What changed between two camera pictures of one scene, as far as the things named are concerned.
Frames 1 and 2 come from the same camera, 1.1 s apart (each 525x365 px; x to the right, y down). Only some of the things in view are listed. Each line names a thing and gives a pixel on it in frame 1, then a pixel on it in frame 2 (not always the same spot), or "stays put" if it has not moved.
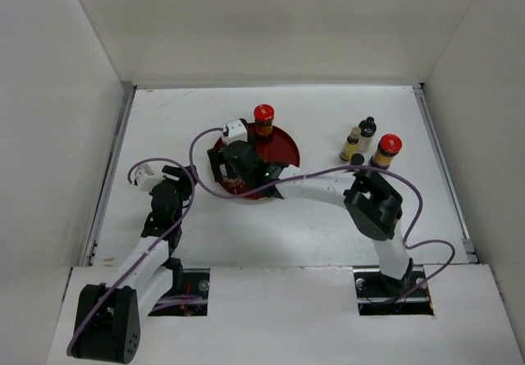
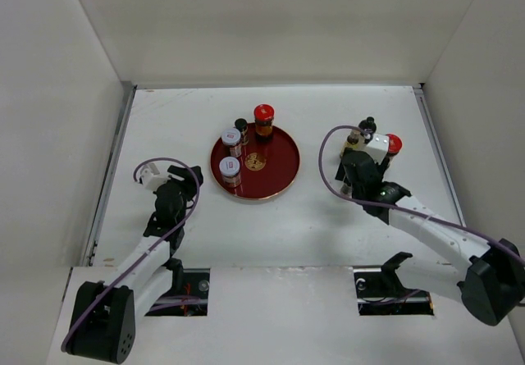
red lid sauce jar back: x=263 y=115 stays put
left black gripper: x=184 y=182 stays put
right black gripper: x=217 y=157 -> x=383 y=166
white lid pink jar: x=233 y=184 stays put
